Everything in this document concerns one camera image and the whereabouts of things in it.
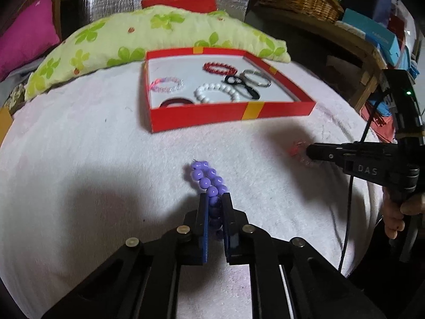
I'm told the clear pink crystal bracelet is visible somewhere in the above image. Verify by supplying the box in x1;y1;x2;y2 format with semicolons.
288;140;320;169

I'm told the purple bead bracelet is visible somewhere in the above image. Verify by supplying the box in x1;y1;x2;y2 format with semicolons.
189;160;231;240

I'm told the black hair tie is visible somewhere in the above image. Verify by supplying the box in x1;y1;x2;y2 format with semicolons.
223;74;261;101

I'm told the red bead bracelet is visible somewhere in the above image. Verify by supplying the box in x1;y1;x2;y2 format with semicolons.
202;60;239;77

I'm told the pink white bead bracelet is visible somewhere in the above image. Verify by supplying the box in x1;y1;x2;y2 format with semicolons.
149;76;185;94

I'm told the person's right hand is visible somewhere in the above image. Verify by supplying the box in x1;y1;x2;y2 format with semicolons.
380;187;424;240

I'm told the teal cardboard box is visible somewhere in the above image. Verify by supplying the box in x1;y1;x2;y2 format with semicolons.
335;9;401;67

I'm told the wooden shelf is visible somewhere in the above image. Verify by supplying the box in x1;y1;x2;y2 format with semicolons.
245;6;387;112

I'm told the pink textured blanket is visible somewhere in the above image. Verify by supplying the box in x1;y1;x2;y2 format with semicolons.
1;62;383;318

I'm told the silver metal bangle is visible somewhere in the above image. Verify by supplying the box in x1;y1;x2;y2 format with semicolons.
240;69;271;88

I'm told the red cardboard tray box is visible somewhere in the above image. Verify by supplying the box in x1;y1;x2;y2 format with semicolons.
143;47;316;133

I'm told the green floral pillow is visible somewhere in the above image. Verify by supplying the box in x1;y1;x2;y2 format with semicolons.
24;5;290;101

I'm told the grey bed sheet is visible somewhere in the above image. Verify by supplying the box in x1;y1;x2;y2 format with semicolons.
0;56;45;106

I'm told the magenta cushion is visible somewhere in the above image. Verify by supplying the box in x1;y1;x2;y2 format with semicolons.
1;0;60;81

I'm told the black cable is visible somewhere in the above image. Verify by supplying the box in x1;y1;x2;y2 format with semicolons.
338;87;393;272

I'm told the dark maroon hair tie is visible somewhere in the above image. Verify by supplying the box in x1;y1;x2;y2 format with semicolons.
159;96;195;108

